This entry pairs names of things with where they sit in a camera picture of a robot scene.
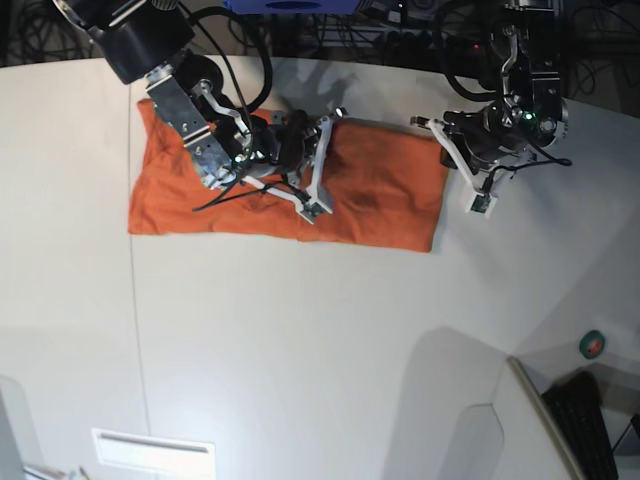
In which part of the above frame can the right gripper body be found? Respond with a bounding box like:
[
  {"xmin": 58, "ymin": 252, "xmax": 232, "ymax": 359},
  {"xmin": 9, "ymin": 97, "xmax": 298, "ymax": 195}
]
[{"xmin": 144, "ymin": 74, "xmax": 311, "ymax": 194}]

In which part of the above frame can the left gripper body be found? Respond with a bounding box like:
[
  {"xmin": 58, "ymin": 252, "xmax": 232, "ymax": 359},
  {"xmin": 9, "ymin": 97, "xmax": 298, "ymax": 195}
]
[{"xmin": 446, "ymin": 24, "xmax": 569, "ymax": 172}]

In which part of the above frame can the orange t-shirt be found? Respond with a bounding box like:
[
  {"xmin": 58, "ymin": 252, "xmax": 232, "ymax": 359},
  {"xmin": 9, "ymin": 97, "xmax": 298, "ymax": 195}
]
[{"xmin": 128, "ymin": 99, "xmax": 448, "ymax": 253}]

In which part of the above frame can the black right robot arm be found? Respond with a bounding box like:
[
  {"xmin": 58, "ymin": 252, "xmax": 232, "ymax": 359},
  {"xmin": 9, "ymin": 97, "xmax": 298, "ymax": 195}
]
[{"xmin": 55, "ymin": 1, "xmax": 310, "ymax": 189}]

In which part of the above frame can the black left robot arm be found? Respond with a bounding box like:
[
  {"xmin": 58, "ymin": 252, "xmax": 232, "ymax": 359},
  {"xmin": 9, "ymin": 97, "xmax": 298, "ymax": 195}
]
[{"xmin": 433, "ymin": 1, "xmax": 569, "ymax": 176}]

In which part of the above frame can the blue bin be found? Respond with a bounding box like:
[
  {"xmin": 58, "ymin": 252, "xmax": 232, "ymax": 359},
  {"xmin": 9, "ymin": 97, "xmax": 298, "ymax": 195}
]
[{"xmin": 223, "ymin": 0, "xmax": 372, "ymax": 15}]

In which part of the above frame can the green tape roll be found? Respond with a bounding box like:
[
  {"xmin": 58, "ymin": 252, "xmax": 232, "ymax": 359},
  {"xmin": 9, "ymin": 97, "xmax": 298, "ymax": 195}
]
[{"xmin": 579, "ymin": 330, "xmax": 606, "ymax": 360}]

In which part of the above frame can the black keyboard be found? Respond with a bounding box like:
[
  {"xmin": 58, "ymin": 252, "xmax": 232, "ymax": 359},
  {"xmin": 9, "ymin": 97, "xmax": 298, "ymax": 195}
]
[{"xmin": 542, "ymin": 385, "xmax": 619, "ymax": 480}]

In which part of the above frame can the white paper box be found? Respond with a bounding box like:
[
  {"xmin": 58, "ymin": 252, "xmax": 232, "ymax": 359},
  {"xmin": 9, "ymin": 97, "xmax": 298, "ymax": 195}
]
[{"xmin": 91, "ymin": 428, "xmax": 216, "ymax": 479}]

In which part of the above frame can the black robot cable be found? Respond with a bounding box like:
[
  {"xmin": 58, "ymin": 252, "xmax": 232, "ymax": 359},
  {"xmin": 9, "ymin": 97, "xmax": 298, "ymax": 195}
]
[{"xmin": 179, "ymin": 4, "xmax": 274, "ymax": 214}]

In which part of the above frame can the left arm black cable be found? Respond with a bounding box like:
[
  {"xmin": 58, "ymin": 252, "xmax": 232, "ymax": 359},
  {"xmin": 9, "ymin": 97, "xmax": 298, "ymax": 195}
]
[{"xmin": 432, "ymin": 0, "xmax": 574, "ymax": 196}]

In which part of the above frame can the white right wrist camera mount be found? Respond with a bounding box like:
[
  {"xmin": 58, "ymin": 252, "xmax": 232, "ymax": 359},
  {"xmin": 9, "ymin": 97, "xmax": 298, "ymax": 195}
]
[{"xmin": 242, "ymin": 107, "xmax": 348, "ymax": 224}]

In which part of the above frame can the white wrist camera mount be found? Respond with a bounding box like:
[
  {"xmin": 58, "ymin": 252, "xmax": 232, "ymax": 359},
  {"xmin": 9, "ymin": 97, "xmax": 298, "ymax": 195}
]
[
  {"xmin": 410, "ymin": 107, "xmax": 537, "ymax": 218},
  {"xmin": 242, "ymin": 107, "xmax": 348, "ymax": 224}
]

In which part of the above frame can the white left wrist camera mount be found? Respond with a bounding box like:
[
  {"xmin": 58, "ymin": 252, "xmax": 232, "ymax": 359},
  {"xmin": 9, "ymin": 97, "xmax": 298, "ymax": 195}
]
[{"xmin": 410, "ymin": 107, "xmax": 537, "ymax": 218}]

